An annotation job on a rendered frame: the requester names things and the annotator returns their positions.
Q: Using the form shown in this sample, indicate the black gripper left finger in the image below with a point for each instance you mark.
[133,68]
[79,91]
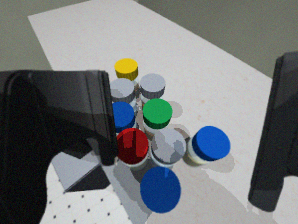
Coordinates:
[42,113]

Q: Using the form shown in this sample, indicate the red bottle cap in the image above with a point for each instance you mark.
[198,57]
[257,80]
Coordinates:
[133,148]

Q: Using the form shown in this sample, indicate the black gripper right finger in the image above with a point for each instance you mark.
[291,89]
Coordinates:
[277,155]

